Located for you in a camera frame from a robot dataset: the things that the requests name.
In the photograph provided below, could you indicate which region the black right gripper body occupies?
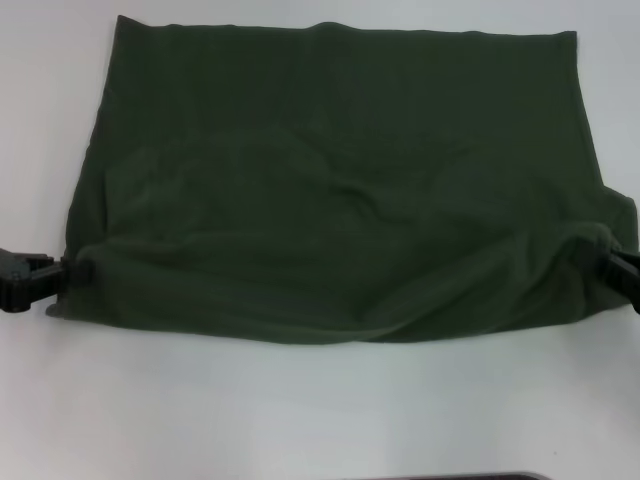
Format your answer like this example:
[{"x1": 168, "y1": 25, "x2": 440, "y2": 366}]
[{"x1": 624, "y1": 272, "x2": 640, "y2": 317}]

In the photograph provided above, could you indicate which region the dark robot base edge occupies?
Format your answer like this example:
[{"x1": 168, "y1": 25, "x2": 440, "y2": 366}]
[{"x1": 344, "y1": 470, "x2": 549, "y2": 480}]

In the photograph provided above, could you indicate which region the dark green FREE t-shirt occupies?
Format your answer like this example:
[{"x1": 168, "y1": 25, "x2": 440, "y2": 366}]
[{"x1": 44, "y1": 14, "x2": 639, "y2": 346}]

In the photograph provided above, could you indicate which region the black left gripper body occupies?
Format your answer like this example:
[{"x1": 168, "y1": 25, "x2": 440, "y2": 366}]
[{"x1": 0, "y1": 246, "x2": 55, "y2": 315}]

